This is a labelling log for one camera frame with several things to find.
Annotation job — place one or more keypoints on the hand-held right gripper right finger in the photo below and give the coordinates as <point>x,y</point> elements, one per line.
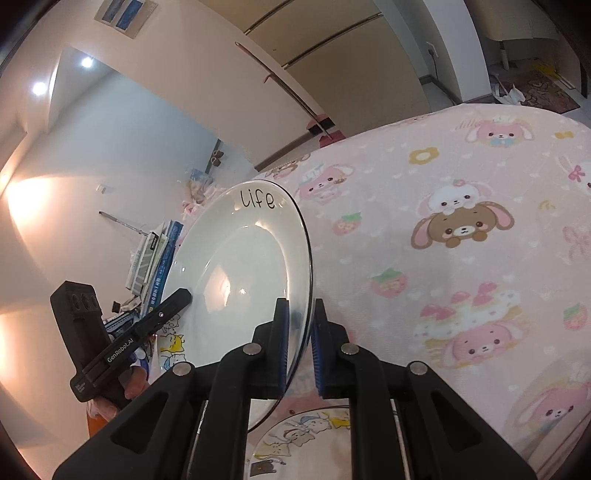
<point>318,364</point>

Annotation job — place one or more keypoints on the pink cartoon printed tablecloth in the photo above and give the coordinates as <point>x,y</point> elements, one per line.
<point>415,184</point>

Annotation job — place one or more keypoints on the cartoon printed floor mat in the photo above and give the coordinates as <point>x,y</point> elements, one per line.
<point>545,90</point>

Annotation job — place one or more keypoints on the white plate with black lettering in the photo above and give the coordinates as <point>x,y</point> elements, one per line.
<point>240,258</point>

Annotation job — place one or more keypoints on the round ceiling light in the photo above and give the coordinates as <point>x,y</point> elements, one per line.
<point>39,87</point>
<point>86,62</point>

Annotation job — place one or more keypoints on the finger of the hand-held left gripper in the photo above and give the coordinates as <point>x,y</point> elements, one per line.
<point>168,309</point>

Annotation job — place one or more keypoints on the white wall switch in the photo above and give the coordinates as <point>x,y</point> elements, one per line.
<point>105,189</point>

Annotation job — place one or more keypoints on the grey wall panel box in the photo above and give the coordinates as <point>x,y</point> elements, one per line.
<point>124,16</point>

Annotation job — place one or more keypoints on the white plastic bag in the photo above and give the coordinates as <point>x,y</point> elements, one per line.
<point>508,90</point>

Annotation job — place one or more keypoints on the stack of books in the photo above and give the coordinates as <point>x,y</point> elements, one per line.
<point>152,258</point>

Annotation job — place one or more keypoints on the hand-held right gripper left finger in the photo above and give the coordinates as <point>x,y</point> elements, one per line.
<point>281,360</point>

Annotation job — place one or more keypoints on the metal drain pipe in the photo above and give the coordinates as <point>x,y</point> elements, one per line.
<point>503,55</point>

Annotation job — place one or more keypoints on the beige refrigerator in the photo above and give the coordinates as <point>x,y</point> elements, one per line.
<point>346,60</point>

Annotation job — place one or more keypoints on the white wall outlet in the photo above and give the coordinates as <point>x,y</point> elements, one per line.
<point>432,49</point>

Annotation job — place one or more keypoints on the cartoon animal print plate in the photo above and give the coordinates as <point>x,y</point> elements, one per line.
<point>300,438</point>

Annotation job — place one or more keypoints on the yellow plastic item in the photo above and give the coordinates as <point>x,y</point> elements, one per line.
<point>551,74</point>

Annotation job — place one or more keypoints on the person's left hand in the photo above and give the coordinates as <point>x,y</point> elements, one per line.
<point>136,383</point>

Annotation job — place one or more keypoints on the thin grey metal rod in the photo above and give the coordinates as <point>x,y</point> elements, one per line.
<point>124,220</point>

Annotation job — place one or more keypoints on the pale plastic bag pile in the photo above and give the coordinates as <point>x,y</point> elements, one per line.
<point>198,191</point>

